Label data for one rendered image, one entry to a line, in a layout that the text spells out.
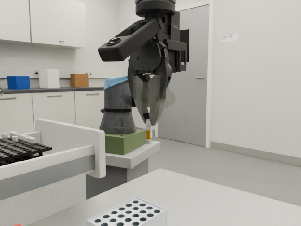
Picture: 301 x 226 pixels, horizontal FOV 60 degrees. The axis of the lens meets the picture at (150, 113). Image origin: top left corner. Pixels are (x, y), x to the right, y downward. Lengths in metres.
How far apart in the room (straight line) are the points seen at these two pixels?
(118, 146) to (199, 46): 3.25
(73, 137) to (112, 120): 0.40
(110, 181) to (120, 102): 0.31
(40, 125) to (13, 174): 0.30
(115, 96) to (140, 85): 0.58
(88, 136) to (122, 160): 0.37
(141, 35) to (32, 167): 0.31
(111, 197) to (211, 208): 0.23
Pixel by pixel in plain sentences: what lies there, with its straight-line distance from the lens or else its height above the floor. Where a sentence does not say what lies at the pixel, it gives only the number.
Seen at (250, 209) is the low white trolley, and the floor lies 0.76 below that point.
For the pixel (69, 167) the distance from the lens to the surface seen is 0.58.
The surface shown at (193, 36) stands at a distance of 4.19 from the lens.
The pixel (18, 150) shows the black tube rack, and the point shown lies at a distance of 0.59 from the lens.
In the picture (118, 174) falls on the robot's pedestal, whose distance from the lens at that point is 1.05.
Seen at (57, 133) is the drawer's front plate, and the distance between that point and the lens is 0.73.
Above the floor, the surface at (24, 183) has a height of 0.86.
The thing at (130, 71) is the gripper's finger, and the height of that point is 1.06.
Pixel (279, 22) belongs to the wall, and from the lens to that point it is 3.69.
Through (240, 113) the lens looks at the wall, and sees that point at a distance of 3.82.
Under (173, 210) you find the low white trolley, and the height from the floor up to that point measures 0.76.
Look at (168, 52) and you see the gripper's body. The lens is 0.48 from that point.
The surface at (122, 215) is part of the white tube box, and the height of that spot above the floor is 0.79.
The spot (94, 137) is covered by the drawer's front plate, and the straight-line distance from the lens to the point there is 0.60.
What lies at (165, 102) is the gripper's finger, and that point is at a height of 1.00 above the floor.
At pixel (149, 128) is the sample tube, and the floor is 0.95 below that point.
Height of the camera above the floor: 1.04
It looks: 8 degrees down
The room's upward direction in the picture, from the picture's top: straight up
